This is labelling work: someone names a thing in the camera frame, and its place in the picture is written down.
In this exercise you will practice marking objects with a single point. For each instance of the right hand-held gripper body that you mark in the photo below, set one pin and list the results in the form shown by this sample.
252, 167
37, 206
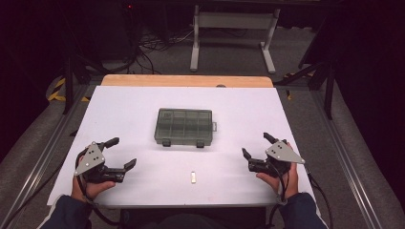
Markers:
281, 152

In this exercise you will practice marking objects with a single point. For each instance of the wooden table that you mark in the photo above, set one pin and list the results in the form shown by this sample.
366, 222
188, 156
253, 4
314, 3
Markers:
184, 80

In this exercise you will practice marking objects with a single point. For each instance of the person's left hand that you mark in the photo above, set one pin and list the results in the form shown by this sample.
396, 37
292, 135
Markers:
92, 189

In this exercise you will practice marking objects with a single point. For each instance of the black stand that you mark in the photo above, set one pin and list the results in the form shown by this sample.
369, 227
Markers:
329, 101
68, 95

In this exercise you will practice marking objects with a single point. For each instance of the small silver rectangular piece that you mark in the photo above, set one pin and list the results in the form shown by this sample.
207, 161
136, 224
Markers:
193, 177

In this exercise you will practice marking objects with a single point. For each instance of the white metal stand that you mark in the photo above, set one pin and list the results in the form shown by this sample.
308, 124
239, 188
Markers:
235, 20

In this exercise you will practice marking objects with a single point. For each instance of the grey transparent compartment box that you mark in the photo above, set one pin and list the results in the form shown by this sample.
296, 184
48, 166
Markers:
184, 127

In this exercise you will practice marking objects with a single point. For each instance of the yellow black floor tape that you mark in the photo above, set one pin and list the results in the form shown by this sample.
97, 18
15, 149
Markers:
288, 95
54, 94

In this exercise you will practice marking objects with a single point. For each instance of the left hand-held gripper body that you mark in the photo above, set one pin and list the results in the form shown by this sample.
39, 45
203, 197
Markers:
90, 159

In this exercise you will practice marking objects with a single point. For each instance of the aluminium rail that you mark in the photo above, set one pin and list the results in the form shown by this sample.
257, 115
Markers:
41, 159
344, 159

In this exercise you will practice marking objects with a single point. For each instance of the person's right hand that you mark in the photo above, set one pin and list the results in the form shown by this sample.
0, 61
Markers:
293, 181

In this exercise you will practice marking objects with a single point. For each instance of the white table board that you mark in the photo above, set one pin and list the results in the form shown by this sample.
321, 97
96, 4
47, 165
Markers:
133, 111

